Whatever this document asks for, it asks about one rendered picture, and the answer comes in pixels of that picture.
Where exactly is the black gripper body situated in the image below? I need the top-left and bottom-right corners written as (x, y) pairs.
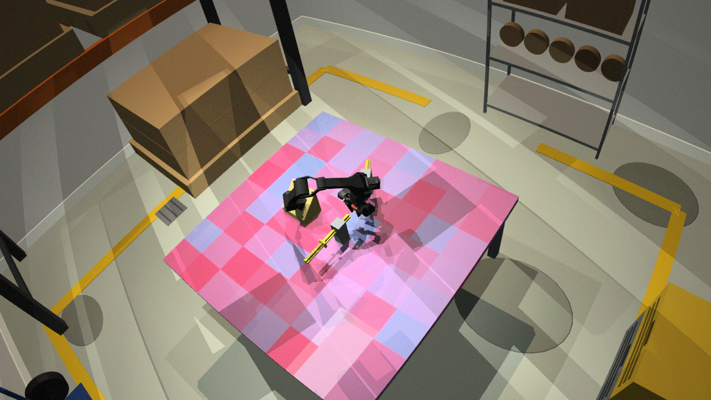
top-left (338, 188), bottom-right (375, 217)

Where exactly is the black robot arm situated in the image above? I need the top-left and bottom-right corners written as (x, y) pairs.
top-left (282, 172), bottom-right (380, 212)

